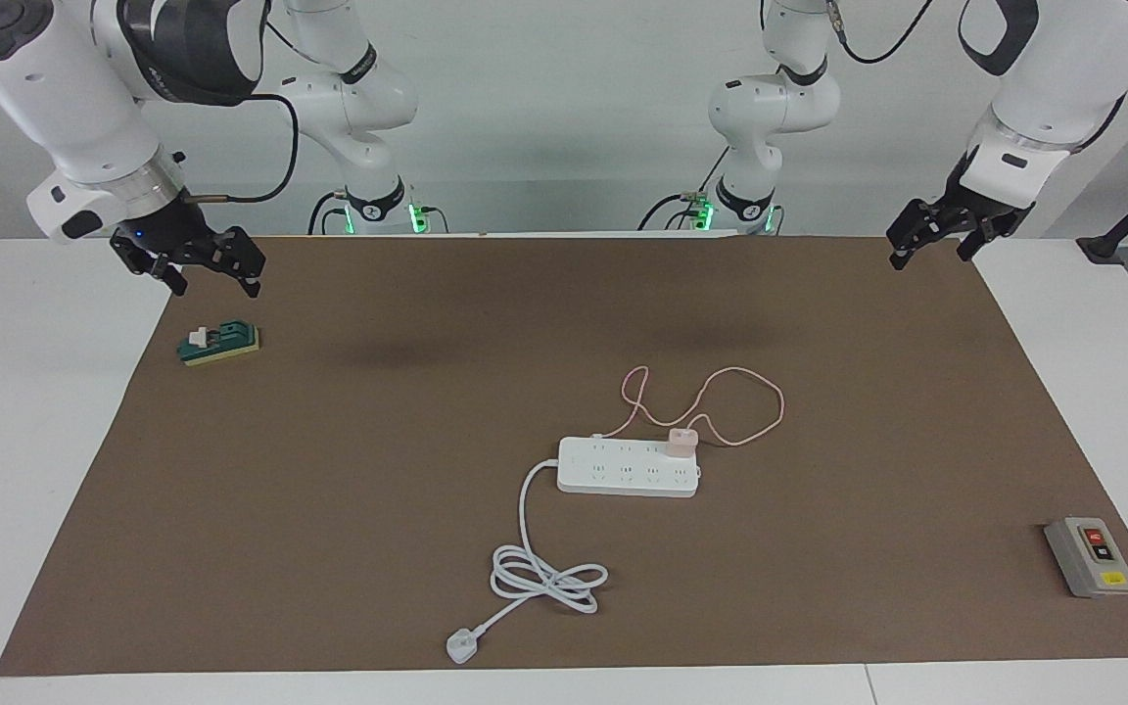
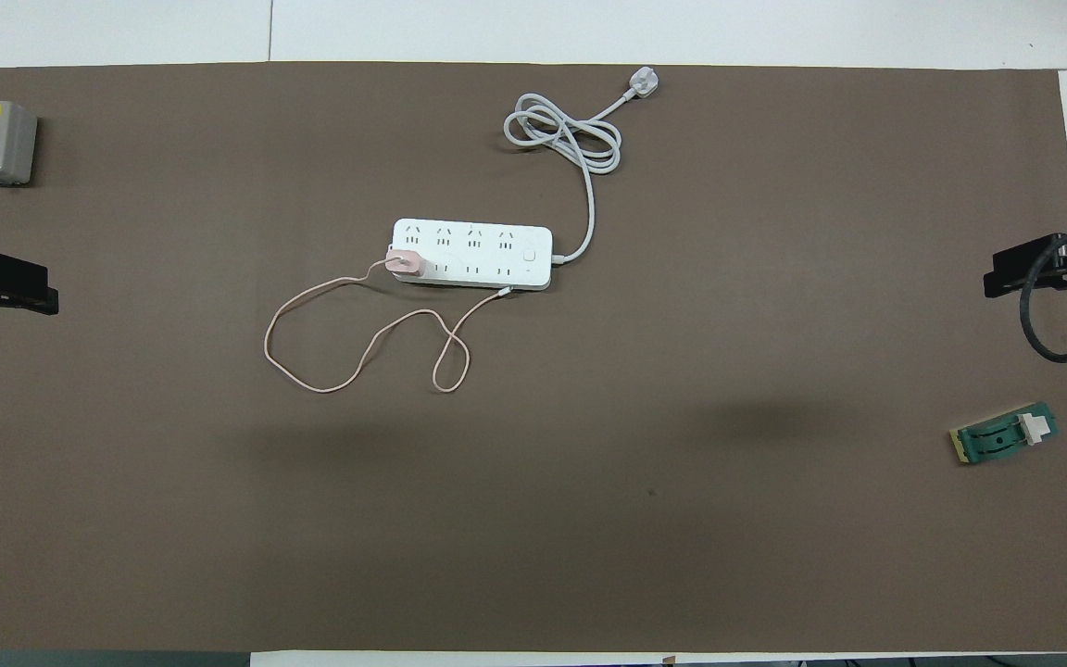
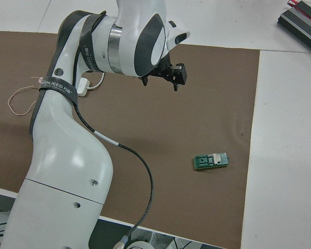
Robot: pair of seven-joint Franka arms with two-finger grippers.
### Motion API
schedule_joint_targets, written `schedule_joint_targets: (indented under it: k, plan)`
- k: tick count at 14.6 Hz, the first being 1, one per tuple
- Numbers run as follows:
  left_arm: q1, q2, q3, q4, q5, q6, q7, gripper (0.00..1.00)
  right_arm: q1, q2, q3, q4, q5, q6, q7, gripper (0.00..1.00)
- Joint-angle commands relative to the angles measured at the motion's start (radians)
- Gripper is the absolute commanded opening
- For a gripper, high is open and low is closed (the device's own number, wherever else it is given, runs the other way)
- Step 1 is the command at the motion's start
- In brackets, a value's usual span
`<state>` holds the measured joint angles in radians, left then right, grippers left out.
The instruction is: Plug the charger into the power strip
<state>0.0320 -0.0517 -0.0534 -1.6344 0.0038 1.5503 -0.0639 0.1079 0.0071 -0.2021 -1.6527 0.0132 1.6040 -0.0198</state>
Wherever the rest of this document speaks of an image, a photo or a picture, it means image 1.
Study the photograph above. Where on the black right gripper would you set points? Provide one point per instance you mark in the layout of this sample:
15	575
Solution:
167	235

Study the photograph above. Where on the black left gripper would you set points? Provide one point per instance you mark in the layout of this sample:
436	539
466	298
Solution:
975	211

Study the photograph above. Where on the pink charger adapter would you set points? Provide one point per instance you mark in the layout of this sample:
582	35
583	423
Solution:
680	442

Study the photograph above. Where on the white power strip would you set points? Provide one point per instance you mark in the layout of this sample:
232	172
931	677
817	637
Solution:
623	472

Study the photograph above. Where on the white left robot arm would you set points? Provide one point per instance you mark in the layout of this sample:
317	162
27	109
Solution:
1044	88

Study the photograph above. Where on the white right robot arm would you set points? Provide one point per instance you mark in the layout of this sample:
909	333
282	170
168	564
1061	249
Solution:
65	88

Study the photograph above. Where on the brown table mat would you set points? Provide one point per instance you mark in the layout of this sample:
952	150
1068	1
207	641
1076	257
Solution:
819	568

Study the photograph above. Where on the green knife switch block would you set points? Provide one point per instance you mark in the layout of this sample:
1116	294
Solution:
231	341

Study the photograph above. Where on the grey on-off switch box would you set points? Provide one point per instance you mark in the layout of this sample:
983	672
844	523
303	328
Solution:
1088	563

